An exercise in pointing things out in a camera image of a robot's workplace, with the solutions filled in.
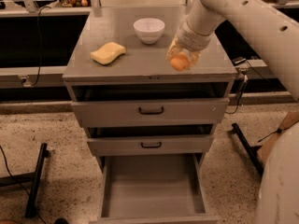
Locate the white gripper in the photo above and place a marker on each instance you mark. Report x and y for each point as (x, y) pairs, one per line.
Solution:
(193, 38)

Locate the small orange fruit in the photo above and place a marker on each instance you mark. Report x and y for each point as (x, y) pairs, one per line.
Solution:
(180, 61)

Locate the grey bottom drawer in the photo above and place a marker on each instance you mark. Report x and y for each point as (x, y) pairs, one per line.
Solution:
(153, 189)

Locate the grey drawer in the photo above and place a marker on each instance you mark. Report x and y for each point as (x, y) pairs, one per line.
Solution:
(150, 145)
(149, 112)
(153, 189)

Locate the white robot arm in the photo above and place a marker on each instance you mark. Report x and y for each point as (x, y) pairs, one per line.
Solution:
(274, 37)

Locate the grey top drawer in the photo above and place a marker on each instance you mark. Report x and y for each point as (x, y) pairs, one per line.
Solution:
(149, 112)

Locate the grey drawer cabinet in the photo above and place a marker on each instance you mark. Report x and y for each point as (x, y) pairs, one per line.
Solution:
(143, 73)

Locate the grey middle drawer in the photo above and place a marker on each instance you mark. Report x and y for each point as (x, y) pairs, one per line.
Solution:
(150, 145)

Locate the white ceramic bowl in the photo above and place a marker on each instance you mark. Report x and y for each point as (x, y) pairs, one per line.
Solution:
(149, 30)

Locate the yellow sponge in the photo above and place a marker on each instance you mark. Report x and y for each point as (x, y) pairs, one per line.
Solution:
(108, 53)

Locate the black metal leg right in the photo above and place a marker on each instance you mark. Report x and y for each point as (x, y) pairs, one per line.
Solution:
(251, 151)

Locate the black metal stand left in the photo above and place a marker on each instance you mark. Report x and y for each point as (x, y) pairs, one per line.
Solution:
(33, 178)

